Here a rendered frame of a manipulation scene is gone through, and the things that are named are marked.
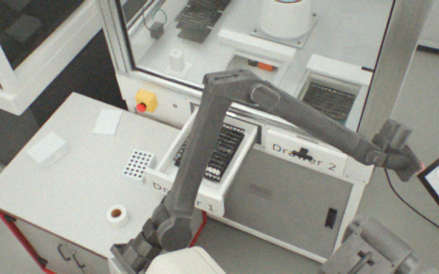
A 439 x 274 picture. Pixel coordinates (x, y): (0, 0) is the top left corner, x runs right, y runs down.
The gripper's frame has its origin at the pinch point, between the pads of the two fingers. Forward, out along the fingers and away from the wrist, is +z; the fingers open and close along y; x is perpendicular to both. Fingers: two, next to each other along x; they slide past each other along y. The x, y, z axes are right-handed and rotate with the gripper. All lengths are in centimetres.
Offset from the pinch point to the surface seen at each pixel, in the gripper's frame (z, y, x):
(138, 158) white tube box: -38, 58, 70
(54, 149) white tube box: -62, 72, 86
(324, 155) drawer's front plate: 1.8, 25.4, 24.3
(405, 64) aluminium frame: -17.6, 15.0, -20.0
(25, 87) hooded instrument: -71, 101, 82
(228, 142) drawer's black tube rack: -20, 44, 42
